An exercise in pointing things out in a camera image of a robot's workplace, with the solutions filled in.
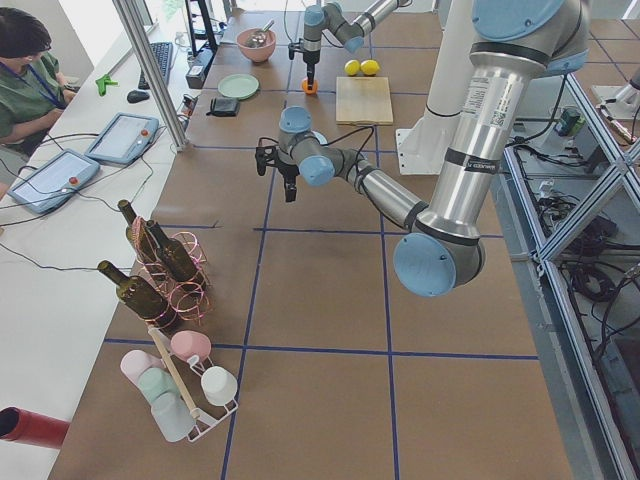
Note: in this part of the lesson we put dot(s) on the copper wire bottle rack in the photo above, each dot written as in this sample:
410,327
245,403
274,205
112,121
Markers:
188,299

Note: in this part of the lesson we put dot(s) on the teach pendant far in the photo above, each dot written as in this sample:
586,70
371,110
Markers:
124,139

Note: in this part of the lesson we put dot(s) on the orange fruit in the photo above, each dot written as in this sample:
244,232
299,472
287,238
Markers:
309,87

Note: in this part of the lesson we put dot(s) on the teach pendant near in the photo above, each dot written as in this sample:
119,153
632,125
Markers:
47,188

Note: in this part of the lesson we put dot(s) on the dark wine bottle middle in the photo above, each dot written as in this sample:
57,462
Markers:
174,256

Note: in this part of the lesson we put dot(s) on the black computer mouse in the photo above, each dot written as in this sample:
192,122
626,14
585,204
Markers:
137,96

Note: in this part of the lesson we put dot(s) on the light green plate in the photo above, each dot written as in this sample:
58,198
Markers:
239,86

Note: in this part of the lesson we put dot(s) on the black keyboard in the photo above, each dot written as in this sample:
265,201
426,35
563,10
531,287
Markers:
163,54

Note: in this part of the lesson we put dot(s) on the dark wine bottle front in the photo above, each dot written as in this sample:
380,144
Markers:
141,297

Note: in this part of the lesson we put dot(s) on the white cup right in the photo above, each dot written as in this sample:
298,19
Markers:
219,386

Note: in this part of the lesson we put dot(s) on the dark wine bottle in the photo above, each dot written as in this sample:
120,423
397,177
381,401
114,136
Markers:
141,297
137,234
174,256

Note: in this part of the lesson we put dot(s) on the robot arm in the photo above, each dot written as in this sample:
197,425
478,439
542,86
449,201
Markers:
512,43
318,19

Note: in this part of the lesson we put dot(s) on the pink bowl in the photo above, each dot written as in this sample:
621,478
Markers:
256,52

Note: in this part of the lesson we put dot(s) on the yellow lemon near board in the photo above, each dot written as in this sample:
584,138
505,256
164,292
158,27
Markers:
370,67

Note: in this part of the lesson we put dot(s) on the mint green cup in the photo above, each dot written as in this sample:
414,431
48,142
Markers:
154,382

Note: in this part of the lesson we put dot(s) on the seated person green shirt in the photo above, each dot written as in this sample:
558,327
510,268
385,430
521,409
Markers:
34,92

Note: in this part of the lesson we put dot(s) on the yellow lemon far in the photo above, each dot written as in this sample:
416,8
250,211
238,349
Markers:
352,68

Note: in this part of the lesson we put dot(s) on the white wire cup rack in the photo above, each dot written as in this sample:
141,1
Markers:
187,377

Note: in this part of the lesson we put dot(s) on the pink cup top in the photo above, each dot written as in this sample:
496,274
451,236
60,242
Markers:
188,343

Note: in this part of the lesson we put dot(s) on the aluminium frame post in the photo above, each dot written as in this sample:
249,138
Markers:
134,28

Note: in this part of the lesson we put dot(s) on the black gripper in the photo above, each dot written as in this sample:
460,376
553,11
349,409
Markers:
311,59
288,173

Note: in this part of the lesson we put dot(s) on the red cylinder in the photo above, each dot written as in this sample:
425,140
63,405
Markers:
26,427

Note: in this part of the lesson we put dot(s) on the metal scoop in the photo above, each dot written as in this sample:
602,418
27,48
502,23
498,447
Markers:
259,36

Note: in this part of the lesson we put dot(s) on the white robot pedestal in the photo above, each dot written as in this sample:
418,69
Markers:
422,148

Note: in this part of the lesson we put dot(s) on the pale pink cup left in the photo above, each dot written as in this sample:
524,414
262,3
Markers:
135,362

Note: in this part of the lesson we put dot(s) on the grey cup bottom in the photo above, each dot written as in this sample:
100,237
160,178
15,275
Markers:
172,417

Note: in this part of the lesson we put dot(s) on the dark wine bottle back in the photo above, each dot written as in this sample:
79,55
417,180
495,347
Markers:
137,234

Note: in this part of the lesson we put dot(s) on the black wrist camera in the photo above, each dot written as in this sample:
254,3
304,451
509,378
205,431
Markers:
266,156
295,48

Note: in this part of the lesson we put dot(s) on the teach pendant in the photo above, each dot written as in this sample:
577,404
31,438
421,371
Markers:
47,188
124,139

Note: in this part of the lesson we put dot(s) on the bamboo cutting board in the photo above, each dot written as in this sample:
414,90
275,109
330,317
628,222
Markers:
363,100

